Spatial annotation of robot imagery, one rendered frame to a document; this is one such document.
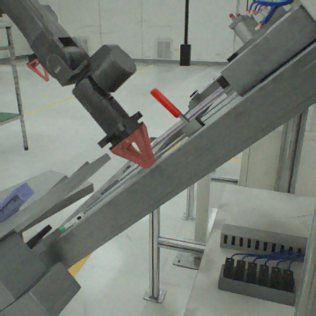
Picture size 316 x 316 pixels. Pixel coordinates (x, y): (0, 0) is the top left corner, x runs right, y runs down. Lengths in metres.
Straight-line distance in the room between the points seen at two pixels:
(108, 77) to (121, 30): 9.51
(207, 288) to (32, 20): 0.66
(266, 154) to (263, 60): 1.56
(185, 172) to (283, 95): 0.18
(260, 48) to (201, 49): 8.99
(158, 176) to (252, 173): 1.58
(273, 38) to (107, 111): 0.31
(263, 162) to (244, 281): 1.32
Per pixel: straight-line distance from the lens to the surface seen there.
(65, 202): 1.31
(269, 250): 0.98
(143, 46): 9.94
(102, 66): 0.65
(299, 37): 0.54
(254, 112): 0.51
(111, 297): 1.76
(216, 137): 0.53
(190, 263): 1.92
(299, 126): 1.26
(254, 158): 2.09
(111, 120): 0.66
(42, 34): 0.71
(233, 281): 0.85
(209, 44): 9.47
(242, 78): 0.55
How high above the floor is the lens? 1.20
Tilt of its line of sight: 22 degrees down
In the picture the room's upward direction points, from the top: straight up
